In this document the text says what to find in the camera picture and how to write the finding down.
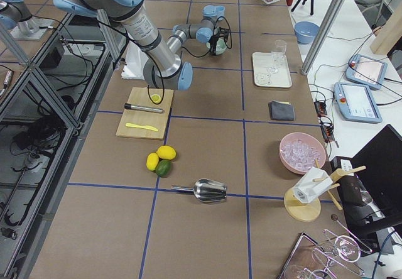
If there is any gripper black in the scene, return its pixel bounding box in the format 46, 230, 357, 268
210, 27, 231, 49

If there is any green bowl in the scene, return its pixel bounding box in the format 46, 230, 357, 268
206, 38, 227, 55

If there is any light blue cup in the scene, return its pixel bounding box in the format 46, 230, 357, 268
215, 5, 225, 19

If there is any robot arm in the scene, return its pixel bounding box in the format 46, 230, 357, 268
53, 0, 224, 90

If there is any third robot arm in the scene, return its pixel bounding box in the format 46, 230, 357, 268
1, 0, 53, 40

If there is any blue bowl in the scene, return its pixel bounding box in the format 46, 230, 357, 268
294, 21, 320, 45

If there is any pink bowl with ice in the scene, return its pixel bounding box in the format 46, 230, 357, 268
279, 132, 327, 175

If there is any steel ice scoop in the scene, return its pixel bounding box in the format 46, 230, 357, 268
171, 178, 227, 203

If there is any clear wine glass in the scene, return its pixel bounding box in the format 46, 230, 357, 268
268, 40, 287, 74

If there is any white bear tray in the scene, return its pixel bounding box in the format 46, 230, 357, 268
252, 52, 292, 89

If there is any lemon half slice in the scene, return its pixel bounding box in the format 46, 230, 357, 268
150, 94, 162, 104

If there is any grey folded cloth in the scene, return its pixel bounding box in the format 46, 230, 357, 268
268, 101, 295, 121

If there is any wooden cutting board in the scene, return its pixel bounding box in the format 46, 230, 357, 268
116, 87, 175, 140

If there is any steel muddler rod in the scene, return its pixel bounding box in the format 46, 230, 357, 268
124, 102, 164, 114

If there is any yellow plastic knife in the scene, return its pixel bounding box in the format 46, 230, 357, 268
125, 123, 159, 132

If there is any yellow lemon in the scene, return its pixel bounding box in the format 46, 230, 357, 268
146, 152, 160, 171
156, 145, 177, 160

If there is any teach pendant far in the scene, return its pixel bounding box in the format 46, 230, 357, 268
345, 54, 388, 90

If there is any teach pendant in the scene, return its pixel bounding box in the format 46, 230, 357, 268
334, 82, 383, 124
345, 54, 388, 90

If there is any teach pendant near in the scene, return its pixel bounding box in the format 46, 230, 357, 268
334, 82, 383, 124

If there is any wooden mug stand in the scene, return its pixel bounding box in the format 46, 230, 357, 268
284, 166, 366, 222

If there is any black braided cable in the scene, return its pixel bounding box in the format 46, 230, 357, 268
180, 16, 235, 58

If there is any aluminium frame post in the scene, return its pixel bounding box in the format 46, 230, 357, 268
300, 0, 346, 76

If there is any wire glass holder rack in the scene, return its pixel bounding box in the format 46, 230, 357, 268
312, 214, 373, 278

